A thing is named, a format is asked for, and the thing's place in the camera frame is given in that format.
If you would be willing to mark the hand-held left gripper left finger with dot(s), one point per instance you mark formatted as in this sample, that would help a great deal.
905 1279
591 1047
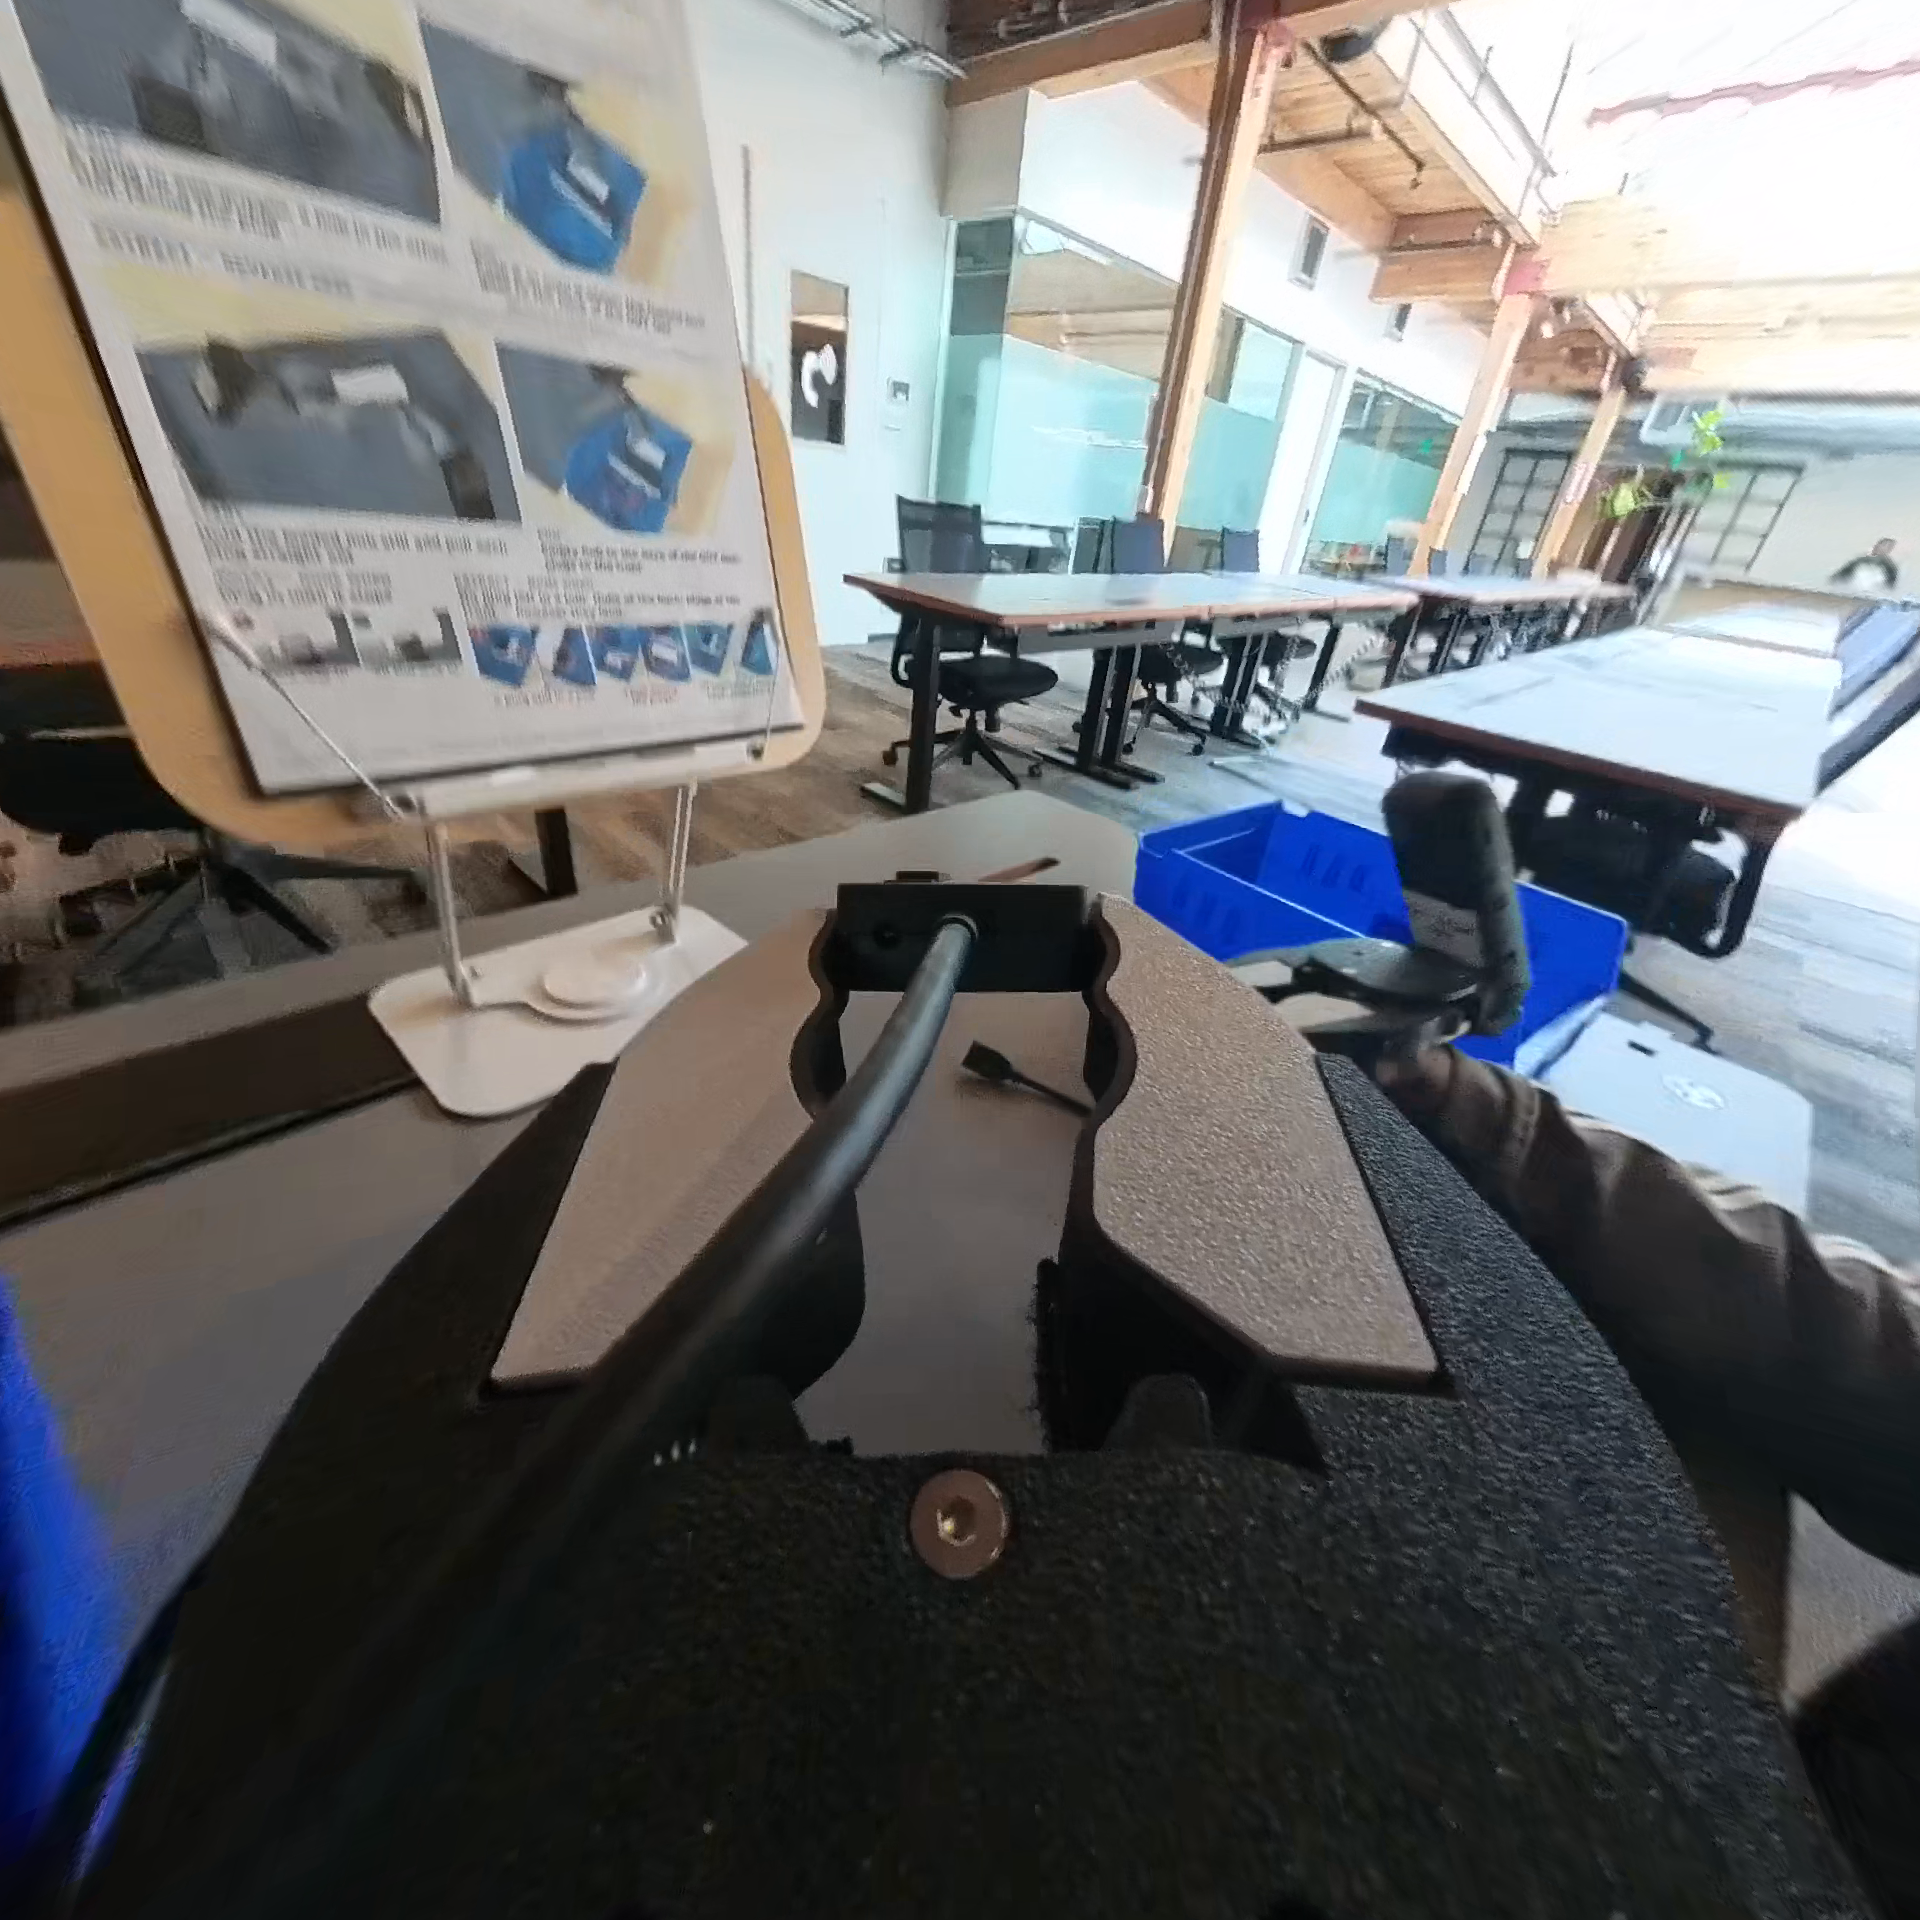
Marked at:
674 1200

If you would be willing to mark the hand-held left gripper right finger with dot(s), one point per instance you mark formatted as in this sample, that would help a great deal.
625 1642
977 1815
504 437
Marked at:
1245 1188

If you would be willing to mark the black usb hub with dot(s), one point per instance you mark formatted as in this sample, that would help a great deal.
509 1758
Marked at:
1035 939

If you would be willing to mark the blue plastic bin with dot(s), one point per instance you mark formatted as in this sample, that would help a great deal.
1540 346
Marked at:
47 1592
1292 886

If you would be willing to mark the person's right forearm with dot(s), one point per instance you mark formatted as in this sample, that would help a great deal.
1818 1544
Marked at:
1680 1260

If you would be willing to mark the wooden office desk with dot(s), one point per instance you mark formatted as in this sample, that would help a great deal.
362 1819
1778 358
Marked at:
1112 602
1634 707

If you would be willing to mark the black office chair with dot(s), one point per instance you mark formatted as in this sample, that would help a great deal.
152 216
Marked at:
961 661
152 856

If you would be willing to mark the wooden support column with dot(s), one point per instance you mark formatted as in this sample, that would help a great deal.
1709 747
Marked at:
1216 270

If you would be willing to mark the instruction sheet on stand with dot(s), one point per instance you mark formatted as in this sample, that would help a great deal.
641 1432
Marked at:
92 602

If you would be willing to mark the printed paper sheet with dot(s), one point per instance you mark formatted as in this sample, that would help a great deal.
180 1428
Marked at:
420 391

